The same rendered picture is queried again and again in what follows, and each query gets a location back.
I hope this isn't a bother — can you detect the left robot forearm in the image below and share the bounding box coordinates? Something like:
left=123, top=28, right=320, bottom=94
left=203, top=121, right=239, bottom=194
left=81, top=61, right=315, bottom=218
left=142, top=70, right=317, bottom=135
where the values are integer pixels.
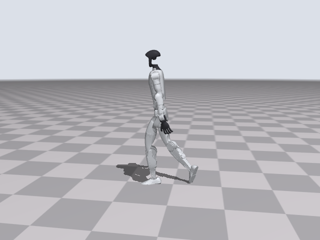
left=155, top=94, right=165, bottom=121

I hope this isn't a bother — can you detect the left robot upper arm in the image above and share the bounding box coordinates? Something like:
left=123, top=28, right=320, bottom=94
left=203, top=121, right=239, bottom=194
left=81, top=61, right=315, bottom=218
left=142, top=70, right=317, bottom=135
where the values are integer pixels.
left=150, top=71, right=163, bottom=101

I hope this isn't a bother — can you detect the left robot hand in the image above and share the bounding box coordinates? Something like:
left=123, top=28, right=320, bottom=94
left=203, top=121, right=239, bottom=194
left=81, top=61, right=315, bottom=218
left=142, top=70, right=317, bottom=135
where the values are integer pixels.
left=160, top=115, right=173, bottom=134

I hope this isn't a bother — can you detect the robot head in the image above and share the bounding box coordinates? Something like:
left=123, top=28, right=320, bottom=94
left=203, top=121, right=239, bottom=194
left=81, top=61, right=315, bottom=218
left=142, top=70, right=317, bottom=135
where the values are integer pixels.
left=145, top=50, right=161, bottom=70

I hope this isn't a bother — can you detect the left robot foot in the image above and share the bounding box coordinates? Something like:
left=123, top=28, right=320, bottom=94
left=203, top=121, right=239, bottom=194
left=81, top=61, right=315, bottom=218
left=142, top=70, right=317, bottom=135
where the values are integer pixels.
left=141, top=177, right=162, bottom=185

